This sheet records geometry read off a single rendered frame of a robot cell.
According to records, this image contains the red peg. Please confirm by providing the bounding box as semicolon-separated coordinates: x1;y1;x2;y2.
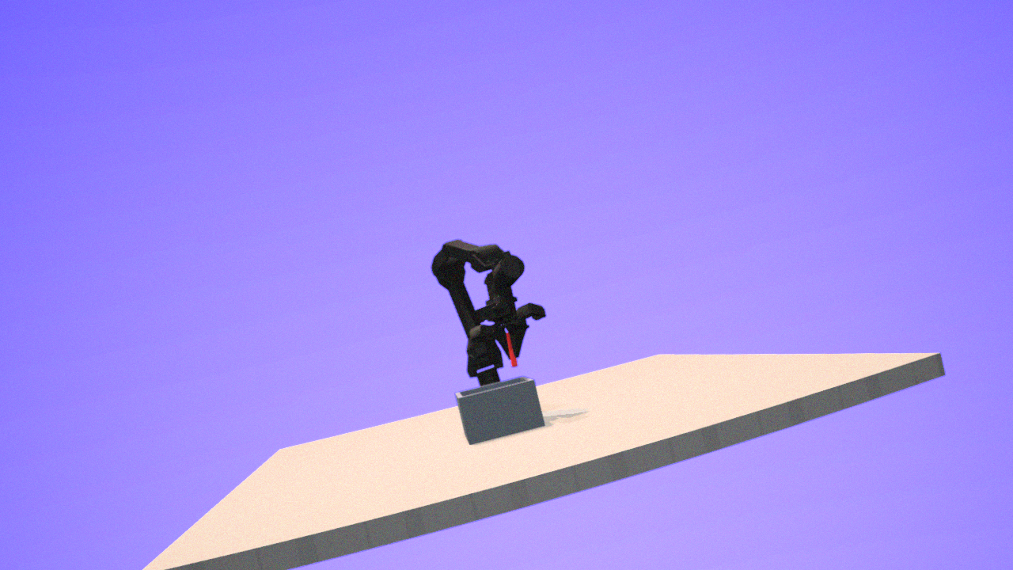
507;332;518;367

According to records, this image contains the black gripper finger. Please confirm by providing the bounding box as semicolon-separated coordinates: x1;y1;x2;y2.
505;322;529;358
487;331;510;360

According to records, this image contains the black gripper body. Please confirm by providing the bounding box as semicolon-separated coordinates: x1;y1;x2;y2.
469;291;546;342

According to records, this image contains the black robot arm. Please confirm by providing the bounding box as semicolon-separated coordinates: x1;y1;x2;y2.
431;239;525;387

